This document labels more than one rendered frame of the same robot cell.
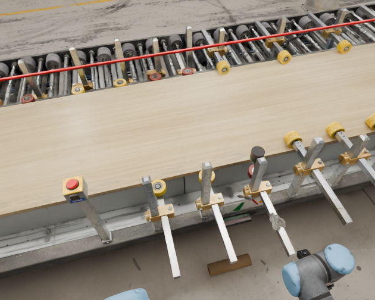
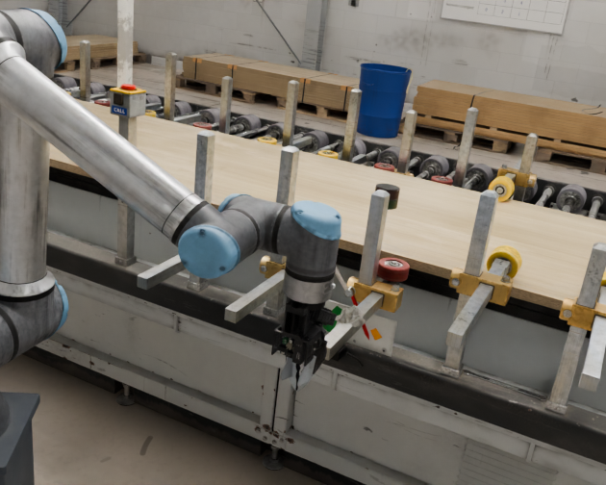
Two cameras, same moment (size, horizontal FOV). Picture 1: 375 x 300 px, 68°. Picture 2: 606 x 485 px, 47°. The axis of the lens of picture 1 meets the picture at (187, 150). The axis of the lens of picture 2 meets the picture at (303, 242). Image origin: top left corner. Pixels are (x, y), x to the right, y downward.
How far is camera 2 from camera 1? 1.41 m
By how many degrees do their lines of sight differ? 41
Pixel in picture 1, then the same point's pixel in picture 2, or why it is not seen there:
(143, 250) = (176, 439)
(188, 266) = not seen: outside the picture
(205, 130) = not seen: hidden behind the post
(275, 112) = (527, 250)
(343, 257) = (319, 211)
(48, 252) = (53, 238)
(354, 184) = not seen: outside the picture
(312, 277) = (253, 202)
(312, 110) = not seen: outside the picture
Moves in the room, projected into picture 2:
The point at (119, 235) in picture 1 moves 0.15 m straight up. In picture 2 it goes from (142, 268) to (143, 220)
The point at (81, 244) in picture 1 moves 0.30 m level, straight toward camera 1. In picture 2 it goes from (93, 251) to (76, 294)
